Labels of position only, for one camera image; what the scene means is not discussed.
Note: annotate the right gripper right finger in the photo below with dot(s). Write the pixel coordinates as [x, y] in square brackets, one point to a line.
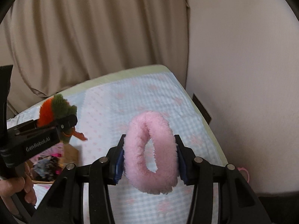
[185, 161]

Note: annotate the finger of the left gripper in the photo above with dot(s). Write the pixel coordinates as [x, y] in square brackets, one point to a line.
[67, 123]

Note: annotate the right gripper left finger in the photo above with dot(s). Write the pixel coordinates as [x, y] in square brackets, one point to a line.
[116, 158]

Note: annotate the orange green pompom scrunchie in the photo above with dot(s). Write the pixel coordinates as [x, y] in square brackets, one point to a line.
[56, 108]

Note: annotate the pink fluffy scrunchie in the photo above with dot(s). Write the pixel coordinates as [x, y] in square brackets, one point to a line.
[150, 154]

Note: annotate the person's left hand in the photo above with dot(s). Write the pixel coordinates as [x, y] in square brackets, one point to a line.
[14, 185]

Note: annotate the magenta scrunchie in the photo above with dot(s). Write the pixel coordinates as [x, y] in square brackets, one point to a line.
[57, 155]

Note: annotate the cardboard box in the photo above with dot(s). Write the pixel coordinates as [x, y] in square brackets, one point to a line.
[69, 155]

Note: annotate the grey fuzzy scrunchie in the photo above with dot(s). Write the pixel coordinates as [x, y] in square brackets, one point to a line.
[46, 166]

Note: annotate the beige curtain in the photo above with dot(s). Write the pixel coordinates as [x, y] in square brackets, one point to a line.
[56, 44]

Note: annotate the green mattress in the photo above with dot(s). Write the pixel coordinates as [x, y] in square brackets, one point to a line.
[139, 71]

